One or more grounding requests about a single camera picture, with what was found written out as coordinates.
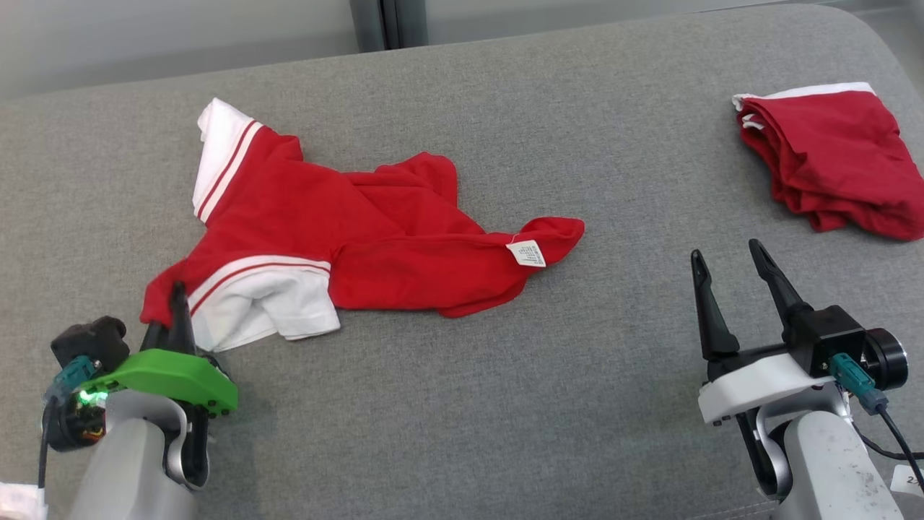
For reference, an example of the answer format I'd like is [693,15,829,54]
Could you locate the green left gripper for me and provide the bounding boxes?
[87,282,240,418]

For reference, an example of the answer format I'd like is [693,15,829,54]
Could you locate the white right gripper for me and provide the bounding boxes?
[690,238,847,427]

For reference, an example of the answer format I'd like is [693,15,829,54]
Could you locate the red shorts with white stripe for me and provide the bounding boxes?
[732,82,924,241]

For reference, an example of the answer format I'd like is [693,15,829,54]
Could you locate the red shirt with white sleeves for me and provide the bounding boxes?
[139,97,585,353]

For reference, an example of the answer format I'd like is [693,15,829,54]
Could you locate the white crumpled tag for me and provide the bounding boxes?
[0,482,48,520]

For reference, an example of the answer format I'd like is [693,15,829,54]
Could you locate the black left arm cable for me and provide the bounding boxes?
[36,355,100,492]

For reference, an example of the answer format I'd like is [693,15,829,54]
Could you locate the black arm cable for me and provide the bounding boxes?
[829,352,924,477]
[36,355,100,492]

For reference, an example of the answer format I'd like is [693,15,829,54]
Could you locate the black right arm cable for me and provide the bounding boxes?
[829,352,924,477]

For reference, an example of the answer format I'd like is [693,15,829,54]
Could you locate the white cable label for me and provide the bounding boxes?
[890,464,924,499]

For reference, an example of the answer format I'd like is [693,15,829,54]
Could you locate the grey partition post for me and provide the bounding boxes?
[350,0,428,53]

